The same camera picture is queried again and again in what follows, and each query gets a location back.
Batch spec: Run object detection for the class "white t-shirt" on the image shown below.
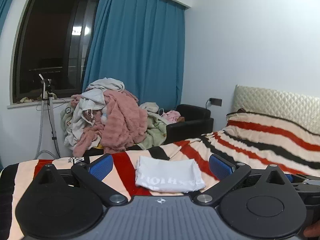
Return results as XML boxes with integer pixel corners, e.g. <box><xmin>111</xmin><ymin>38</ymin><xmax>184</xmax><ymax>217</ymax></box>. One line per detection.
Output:
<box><xmin>135</xmin><ymin>156</ymin><xmax>206</xmax><ymax>193</ymax></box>

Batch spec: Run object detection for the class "person hand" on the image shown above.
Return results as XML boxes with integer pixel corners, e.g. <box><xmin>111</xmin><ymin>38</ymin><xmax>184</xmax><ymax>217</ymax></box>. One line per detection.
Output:
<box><xmin>304</xmin><ymin>221</ymin><xmax>320</xmax><ymax>238</ymax></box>

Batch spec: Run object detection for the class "striped fleece blanket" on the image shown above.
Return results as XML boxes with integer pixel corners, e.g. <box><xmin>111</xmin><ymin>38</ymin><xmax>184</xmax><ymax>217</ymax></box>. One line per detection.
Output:
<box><xmin>1</xmin><ymin>112</ymin><xmax>319</xmax><ymax>239</ymax></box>

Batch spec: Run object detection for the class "white grey garment pile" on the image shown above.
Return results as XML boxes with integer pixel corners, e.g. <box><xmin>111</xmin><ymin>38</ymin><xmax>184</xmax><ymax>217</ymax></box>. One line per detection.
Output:
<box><xmin>60</xmin><ymin>77</ymin><xmax>125</xmax><ymax>150</ymax></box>

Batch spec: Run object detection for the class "black armchair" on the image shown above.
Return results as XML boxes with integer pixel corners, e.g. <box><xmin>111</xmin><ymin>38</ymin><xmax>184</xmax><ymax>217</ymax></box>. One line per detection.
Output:
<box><xmin>163</xmin><ymin>104</ymin><xmax>214</xmax><ymax>145</ymax></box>

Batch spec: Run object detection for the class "pink fluffy blanket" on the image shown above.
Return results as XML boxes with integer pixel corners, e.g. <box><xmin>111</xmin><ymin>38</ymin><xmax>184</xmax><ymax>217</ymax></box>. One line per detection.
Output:
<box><xmin>73</xmin><ymin>89</ymin><xmax>148</xmax><ymax>157</ymax></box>

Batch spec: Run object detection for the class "quilted beige headboard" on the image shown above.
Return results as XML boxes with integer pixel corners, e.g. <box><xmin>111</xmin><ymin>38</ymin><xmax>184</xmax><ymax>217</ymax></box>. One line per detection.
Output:
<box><xmin>231</xmin><ymin>85</ymin><xmax>319</xmax><ymax>134</ymax></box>

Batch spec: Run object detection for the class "green printed blanket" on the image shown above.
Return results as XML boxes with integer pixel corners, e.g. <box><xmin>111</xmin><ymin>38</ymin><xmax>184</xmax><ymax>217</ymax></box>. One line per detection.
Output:
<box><xmin>137</xmin><ymin>102</ymin><xmax>170</xmax><ymax>150</ymax></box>

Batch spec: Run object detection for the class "small pink cloth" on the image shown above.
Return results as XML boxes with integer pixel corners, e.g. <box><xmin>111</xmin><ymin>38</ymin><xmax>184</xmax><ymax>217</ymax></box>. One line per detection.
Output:
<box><xmin>162</xmin><ymin>110</ymin><xmax>181</xmax><ymax>124</ymax></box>

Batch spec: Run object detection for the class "garment steamer stand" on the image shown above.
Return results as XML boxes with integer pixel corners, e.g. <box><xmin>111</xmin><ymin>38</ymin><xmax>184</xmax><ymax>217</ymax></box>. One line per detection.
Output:
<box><xmin>34</xmin><ymin>73</ymin><xmax>61</xmax><ymax>159</ymax></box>

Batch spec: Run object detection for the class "dark window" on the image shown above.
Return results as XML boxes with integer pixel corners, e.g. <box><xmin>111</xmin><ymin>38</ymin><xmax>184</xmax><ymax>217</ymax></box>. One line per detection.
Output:
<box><xmin>12</xmin><ymin>0</ymin><xmax>99</xmax><ymax>103</ymax></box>

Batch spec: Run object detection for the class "right blue curtain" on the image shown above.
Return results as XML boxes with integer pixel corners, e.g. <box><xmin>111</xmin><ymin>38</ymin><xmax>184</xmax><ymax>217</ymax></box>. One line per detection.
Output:
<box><xmin>83</xmin><ymin>0</ymin><xmax>185</xmax><ymax>109</ymax></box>

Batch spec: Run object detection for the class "blue curtain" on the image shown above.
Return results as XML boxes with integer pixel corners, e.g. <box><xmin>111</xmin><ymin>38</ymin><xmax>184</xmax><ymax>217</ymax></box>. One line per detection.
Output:
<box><xmin>0</xmin><ymin>0</ymin><xmax>12</xmax><ymax>34</ymax></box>
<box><xmin>83</xmin><ymin>0</ymin><xmax>185</xmax><ymax>109</ymax></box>

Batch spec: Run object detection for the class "left blue curtain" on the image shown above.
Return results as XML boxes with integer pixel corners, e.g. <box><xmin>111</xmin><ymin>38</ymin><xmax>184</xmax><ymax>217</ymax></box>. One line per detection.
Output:
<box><xmin>0</xmin><ymin>0</ymin><xmax>12</xmax><ymax>34</ymax></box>

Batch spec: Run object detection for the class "black wall socket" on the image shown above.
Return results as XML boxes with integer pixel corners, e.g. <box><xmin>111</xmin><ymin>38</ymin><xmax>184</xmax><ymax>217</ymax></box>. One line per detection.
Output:
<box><xmin>209</xmin><ymin>98</ymin><xmax>222</xmax><ymax>107</ymax></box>

